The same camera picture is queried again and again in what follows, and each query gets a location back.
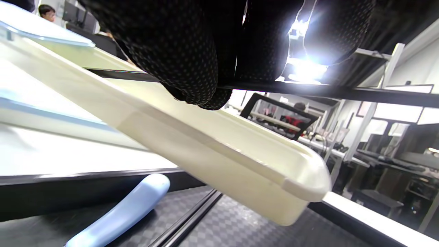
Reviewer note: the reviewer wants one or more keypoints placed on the person's right hand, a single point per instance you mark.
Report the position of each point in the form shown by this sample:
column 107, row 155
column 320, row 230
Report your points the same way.
column 178, row 44

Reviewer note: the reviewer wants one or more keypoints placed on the blue lunch box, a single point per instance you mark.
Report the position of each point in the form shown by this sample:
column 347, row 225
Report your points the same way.
column 205, row 154

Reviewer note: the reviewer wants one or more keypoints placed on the black plastic tray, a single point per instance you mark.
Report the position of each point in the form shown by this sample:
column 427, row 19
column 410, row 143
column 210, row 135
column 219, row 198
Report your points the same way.
column 257, row 233

